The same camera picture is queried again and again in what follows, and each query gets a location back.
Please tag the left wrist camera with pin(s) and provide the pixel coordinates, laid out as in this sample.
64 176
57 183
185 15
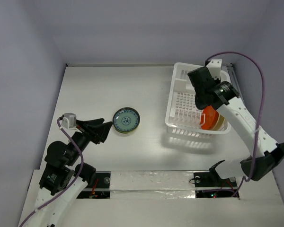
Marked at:
69 121

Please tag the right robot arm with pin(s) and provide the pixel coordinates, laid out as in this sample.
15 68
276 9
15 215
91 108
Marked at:
265 152

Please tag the white plastic dish rack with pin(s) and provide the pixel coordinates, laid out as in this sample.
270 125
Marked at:
182 115

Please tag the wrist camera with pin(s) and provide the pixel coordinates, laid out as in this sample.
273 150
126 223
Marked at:
214 66
69 121

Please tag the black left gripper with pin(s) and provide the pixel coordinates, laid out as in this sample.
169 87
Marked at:
96 134

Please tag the lime green plate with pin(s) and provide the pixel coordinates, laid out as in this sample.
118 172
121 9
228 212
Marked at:
125 131

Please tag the blue white patterned plate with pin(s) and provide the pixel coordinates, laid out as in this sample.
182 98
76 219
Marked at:
126 118

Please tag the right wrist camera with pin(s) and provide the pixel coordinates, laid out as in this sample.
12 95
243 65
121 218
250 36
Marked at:
214 66

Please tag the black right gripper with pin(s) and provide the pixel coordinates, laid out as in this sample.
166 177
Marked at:
201 77

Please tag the red plate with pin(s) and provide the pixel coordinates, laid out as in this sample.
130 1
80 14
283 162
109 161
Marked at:
209 118

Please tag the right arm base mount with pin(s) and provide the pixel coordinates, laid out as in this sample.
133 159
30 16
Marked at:
208 184

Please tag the foil covered front rail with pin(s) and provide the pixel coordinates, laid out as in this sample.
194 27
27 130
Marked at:
162 185

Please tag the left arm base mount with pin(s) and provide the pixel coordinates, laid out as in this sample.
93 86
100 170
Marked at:
100 189

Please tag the beige plate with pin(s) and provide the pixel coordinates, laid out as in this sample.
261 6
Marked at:
219 123

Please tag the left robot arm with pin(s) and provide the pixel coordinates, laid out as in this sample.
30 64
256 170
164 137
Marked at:
65 174

